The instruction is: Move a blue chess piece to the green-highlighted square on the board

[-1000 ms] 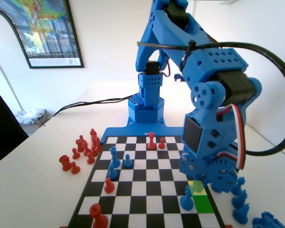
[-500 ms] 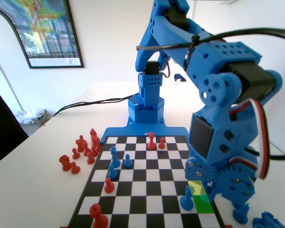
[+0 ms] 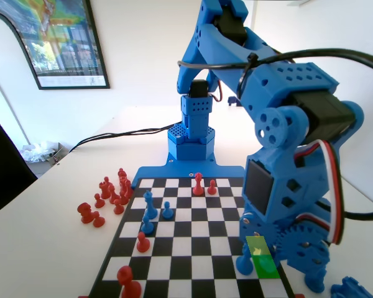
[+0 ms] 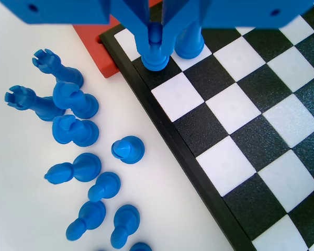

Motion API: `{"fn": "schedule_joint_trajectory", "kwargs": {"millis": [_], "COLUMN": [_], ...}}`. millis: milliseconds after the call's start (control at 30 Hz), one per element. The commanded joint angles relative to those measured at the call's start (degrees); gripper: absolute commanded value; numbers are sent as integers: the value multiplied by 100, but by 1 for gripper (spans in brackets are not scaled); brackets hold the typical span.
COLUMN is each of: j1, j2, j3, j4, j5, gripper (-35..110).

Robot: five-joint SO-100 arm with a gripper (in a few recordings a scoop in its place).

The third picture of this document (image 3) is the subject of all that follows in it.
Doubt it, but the black white chessboard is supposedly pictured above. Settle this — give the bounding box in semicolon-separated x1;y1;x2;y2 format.
88;176;295;298

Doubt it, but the crumpled white plastic wrap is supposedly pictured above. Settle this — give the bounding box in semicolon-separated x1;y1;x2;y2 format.
19;140;56;163

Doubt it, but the blue board mount plate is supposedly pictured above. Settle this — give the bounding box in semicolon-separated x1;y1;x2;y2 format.
132;151;246;191

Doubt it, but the blue chess queen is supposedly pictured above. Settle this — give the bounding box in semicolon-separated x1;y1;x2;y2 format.
235;245;255;277

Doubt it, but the red chess queen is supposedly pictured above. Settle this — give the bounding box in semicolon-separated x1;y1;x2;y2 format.
192;172;205;196

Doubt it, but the framed wall poster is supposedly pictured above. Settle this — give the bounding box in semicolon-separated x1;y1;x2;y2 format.
0;0;111;91

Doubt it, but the small cardboard box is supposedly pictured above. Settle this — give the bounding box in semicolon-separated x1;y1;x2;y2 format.
48;142;70;166

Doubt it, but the blue chess knight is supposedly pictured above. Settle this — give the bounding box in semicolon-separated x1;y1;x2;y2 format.
304;268;328;294

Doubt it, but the blue chess rook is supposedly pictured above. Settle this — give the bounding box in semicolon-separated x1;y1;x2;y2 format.
331;276;361;298

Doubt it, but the black zip tie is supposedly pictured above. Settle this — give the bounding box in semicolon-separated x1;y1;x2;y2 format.
235;52;259;97

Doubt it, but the red white black servo wire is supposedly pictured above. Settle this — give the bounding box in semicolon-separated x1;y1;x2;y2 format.
293;139;346;246

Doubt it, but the blue chess king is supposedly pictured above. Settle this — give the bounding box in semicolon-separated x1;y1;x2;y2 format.
142;190;159;220

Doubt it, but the red chess king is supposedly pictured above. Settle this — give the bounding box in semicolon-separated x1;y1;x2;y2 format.
116;265;142;298

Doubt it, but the black table cable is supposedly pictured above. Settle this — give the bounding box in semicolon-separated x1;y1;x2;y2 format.
77;126;175;150
68;123;183;153

